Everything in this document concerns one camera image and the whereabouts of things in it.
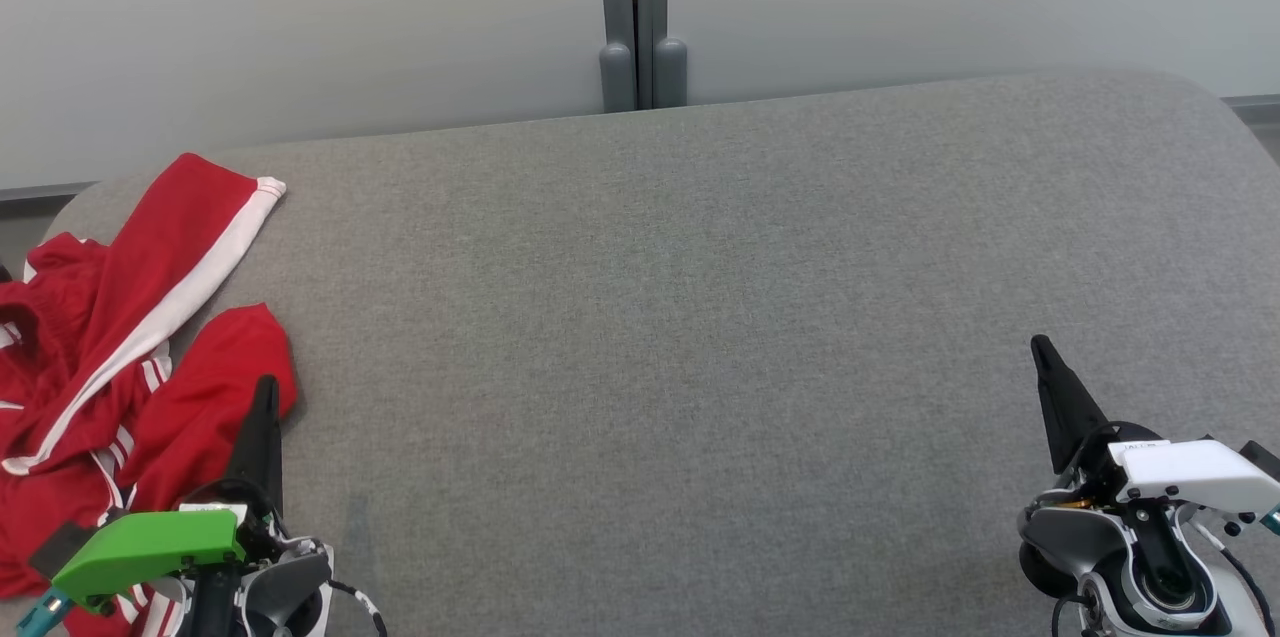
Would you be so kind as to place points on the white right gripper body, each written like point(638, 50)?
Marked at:
point(1190, 472)

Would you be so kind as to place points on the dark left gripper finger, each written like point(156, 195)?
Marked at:
point(262, 447)

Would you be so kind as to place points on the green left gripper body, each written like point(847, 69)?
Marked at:
point(150, 547)

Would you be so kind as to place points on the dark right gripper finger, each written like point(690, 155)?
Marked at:
point(1068, 407)

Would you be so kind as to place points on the red basketball jersey white sleeves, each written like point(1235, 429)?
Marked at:
point(220, 367)

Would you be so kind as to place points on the red shorts white stripes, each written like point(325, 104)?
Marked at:
point(190, 227)

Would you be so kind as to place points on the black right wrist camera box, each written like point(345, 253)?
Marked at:
point(1265, 459)

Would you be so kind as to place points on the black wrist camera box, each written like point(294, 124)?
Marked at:
point(1265, 459)
point(60, 547)

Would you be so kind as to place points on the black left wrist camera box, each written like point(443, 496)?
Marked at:
point(60, 547)

